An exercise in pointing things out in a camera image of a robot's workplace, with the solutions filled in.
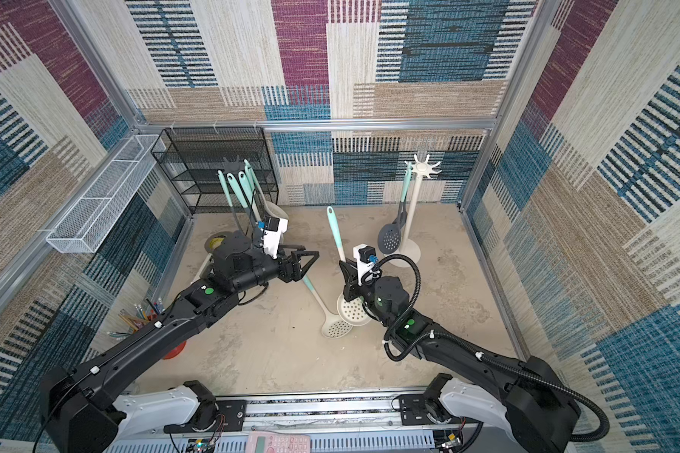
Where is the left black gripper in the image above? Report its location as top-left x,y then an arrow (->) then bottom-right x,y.
232,243 -> 321,298

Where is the white skimmer mint handle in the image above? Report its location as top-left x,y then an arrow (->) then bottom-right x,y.
245,160 -> 289,220

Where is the grey utensil rack stand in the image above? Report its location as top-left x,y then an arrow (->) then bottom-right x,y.
219,157 -> 272,238

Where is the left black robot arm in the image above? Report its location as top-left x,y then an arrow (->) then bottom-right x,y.
39,231 -> 319,452

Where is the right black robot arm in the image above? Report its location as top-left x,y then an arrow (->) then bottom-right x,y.
339,254 -> 609,452

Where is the white utensil rack stand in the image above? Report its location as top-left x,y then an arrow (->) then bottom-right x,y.
390,151 -> 444,269

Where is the black mesh shelf rack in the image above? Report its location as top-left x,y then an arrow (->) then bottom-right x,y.
151,126 -> 279,214

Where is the red pencil cup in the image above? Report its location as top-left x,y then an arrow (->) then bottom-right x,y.
108,298 -> 188,362

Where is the pink calculator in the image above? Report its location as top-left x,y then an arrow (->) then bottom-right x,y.
245,431 -> 312,453

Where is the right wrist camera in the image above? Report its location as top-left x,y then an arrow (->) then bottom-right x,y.
353,243 -> 382,286

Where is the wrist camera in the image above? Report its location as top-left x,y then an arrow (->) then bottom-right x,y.
353,243 -> 382,286
258,216 -> 288,259

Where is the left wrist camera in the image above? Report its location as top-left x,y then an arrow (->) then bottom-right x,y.
258,216 -> 288,259

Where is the grey duct tape roll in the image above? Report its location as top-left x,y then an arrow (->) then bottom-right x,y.
204,232 -> 229,254

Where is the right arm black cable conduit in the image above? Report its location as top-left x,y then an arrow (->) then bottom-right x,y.
370,253 -> 611,443

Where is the white wire wall basket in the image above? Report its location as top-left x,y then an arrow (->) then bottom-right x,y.
46,134 -> 158,254

